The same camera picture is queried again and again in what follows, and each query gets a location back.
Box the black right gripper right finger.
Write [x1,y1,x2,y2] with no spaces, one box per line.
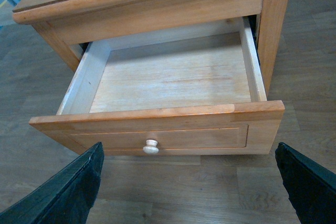
[275,142,335,223]

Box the wooden drawer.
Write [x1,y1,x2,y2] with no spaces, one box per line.
[29,17,285,155]

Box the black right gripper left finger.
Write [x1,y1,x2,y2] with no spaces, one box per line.
[1,142,104,223]

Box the round wooden drawer knob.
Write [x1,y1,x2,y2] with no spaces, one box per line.
[143,139,159,154]

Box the wooden nightstand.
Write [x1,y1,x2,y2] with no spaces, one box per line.
[13,0,288,89]

